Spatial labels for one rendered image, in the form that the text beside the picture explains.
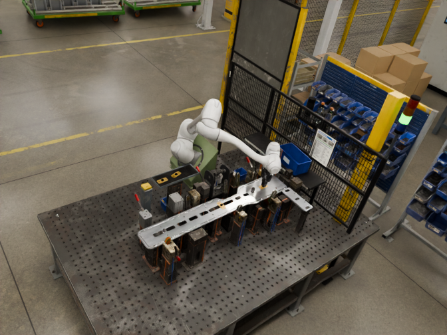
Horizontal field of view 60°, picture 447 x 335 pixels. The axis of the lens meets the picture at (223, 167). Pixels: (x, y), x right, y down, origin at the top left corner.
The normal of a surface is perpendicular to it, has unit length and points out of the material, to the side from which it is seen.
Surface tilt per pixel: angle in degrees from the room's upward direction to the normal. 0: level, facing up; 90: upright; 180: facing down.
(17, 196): 0
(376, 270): 0
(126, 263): 0
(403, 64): 90
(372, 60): 90
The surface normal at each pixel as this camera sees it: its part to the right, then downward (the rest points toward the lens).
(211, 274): 0.14, -0.78
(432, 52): -0.79, 0.29
